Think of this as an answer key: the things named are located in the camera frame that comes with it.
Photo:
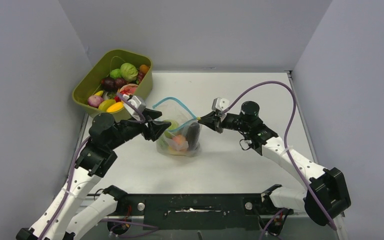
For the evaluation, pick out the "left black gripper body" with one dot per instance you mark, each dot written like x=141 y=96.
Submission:
x=143 y=132

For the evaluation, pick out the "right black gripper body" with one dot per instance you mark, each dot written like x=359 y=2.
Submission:
x=232 y=121

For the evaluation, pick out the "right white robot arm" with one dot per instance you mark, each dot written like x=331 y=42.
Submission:
x=326 y=194

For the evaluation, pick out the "clear zip top bag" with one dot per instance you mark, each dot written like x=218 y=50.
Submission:
x=173 y=109

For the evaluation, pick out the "purple eggplant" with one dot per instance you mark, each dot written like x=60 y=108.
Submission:
x=192 y=135

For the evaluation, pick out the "lime green fruit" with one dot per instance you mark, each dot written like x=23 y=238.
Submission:
x=115 y=73

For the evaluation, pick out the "dark red apple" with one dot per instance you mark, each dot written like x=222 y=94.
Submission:
x=108 y=84

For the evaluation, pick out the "yellow mango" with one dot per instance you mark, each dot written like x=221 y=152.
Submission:
x=115 y=107

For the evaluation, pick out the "orange peach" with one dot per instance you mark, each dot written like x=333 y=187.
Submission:
x=179 y=140

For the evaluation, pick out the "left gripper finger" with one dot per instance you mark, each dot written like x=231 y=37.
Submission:
x=151 y=114
x=155 y=129

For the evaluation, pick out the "orange tangerine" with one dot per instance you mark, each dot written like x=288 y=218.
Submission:
x=144 y=69

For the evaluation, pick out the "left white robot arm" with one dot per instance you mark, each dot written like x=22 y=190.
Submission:
x=62 y=221

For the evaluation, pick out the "red grape bunch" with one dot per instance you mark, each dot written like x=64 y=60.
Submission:
x=140 y=77

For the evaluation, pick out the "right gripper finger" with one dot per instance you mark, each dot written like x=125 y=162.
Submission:
x=215 y=127
x=211 y=118

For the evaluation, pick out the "pink red onion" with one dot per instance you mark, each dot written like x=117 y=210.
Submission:
x=94 y=101

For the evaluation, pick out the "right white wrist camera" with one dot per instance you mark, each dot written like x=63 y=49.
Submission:
x=220 y=104

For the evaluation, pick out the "yellow banana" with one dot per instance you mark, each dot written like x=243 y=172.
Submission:
x=99 y=93

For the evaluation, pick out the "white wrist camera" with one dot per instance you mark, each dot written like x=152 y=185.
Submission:
x=220 y=104
x=134 y=106

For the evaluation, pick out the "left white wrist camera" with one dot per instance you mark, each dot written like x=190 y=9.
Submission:
x=134 y=106

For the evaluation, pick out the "olive green plastic bin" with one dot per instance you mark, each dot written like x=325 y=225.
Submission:
x=112 y=59

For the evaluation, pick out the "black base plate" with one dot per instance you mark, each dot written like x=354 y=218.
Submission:
x=212 y=211

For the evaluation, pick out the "watermelon slice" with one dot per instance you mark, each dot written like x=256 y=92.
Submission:
x=128 y=89

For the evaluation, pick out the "yellow bell pepper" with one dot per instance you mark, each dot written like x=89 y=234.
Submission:
x=172 y=151

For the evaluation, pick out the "green cabbage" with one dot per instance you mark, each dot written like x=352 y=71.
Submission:
x=172 y=130
x=129 y=72

